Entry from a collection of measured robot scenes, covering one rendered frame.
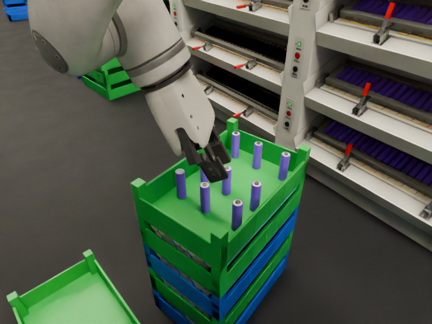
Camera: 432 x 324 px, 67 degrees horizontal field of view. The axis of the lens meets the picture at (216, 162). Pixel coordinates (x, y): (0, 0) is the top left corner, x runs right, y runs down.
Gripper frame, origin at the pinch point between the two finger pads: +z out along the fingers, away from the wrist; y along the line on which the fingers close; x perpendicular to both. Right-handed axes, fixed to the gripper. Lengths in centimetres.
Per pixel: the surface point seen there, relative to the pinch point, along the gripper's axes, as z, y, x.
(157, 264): 18.7, 1.5, -22.5
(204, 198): 8.4, -2.3, -6.7
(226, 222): 13.5, -0.5, -4.5
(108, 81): 3, -108, -79
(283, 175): 16.8, -13.9, 5.5
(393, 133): 32, -39, 31
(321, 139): 42, -60, 12
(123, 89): 11, -114, -78
